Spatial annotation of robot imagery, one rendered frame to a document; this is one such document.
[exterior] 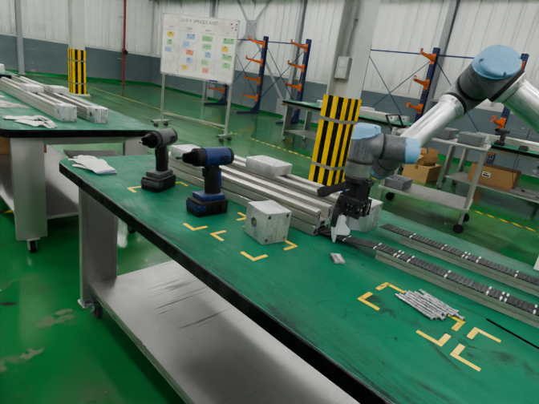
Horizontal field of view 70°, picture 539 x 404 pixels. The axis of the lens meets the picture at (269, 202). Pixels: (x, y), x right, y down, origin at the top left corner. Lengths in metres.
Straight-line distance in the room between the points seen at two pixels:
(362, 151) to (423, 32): 8.61
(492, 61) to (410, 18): 8.55
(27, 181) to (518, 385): 2.40
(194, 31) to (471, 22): 5.44
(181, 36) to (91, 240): 5.72
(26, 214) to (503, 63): 2.42
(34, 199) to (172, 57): 5.13
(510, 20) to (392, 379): 8.63
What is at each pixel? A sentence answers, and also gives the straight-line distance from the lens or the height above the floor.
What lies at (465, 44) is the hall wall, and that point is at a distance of 9.27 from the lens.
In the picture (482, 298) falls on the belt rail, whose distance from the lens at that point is 1.12.
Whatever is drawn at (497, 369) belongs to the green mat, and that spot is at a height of 0.78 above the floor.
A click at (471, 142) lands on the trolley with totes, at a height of 0.90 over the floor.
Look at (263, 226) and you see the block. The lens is 1.09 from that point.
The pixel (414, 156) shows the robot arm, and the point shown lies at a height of 1.08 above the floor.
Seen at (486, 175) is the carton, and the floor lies 0.35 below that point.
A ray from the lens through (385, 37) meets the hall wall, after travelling 10.05.
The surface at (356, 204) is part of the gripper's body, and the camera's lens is 1.14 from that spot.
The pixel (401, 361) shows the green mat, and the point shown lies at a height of 0.78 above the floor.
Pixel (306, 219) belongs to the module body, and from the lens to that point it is 1.22.
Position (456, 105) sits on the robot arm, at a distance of 1.42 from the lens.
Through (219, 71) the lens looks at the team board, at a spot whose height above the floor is 1.14.
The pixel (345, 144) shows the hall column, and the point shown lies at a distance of 4.61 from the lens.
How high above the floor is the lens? 1.25
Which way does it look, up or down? 18 degrees down
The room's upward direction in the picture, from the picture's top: 9 degrees clockwise
